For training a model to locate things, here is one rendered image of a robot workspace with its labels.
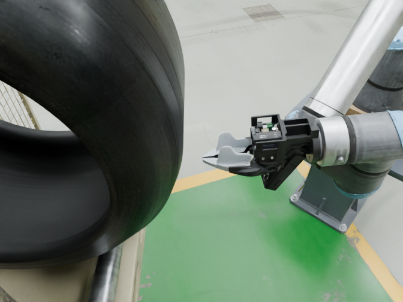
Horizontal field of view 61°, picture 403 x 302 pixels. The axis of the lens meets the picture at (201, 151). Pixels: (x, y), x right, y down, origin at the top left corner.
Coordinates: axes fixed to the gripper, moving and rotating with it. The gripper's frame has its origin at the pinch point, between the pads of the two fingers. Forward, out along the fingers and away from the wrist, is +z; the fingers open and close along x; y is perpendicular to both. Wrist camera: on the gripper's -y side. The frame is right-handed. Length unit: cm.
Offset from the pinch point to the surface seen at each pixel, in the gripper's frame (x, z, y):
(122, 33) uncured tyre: 12.5, 5.4, 33.8
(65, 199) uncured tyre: 1.5, 31.4, -6.2
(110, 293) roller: 21.5, 18.5, -7.4
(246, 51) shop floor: -214, -28, -105
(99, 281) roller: 19.7, 20.4, -6.3
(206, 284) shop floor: -17, 11, -100
